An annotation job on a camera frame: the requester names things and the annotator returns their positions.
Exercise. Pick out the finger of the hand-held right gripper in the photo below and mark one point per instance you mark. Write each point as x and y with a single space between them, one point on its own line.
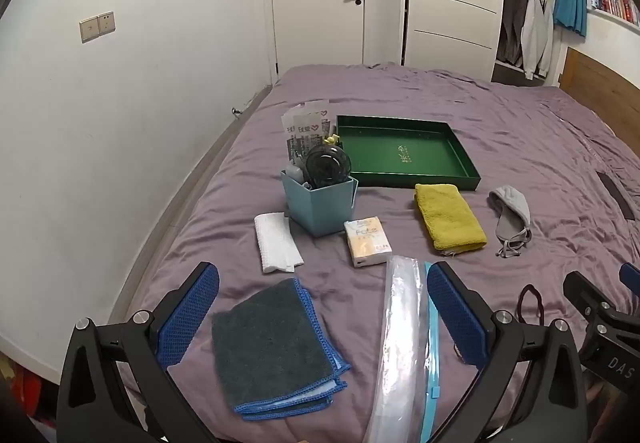
582 292
632 275

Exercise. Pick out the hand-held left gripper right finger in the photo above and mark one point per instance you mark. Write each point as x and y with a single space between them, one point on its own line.
457 318

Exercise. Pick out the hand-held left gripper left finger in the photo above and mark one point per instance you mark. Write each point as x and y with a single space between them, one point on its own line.
190 315

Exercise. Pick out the dark grey blue-edged cloth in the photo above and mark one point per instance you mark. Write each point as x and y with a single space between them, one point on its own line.
270 348

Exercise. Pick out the yellow towel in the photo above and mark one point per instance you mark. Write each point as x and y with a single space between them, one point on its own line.
447 218

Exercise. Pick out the grey sleep mask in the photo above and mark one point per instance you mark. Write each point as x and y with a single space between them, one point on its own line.
512 203

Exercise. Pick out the orange tissue pack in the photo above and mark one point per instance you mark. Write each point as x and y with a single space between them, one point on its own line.
366 243

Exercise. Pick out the green tray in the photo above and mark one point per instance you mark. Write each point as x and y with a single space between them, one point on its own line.
400 158

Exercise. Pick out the person's right forearm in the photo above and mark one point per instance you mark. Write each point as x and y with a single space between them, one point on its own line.
607 415

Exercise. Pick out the clear plastic zip bag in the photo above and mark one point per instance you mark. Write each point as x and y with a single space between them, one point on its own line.
400 348

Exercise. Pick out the white folded cloth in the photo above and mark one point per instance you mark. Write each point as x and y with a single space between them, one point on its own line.
276 243

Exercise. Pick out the blue plastic bin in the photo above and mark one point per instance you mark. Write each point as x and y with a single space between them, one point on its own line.
320 209

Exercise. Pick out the small grey item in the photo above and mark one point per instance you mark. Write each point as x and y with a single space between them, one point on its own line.
296 172

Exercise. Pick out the bed with purple sheet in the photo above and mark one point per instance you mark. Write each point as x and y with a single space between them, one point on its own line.
525 123

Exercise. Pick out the red item on floor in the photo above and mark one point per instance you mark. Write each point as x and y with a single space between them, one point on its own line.
25 393

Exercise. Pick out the wooden headboard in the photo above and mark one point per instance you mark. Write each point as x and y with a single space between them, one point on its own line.
600 83

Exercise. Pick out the black round container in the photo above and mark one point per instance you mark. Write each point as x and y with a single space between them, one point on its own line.
327 165

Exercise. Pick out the printed paper packet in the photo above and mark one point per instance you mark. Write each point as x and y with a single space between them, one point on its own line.
322 120
300 133

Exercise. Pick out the small yellow item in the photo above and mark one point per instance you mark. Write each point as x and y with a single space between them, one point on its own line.
332 139

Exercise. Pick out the white hanging jacket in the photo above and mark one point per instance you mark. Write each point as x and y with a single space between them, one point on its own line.
537 33

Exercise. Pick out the dark hanging jacket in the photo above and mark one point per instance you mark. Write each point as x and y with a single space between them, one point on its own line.
512 23

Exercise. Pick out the white wardrobe door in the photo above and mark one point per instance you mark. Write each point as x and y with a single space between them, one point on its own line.
452 8

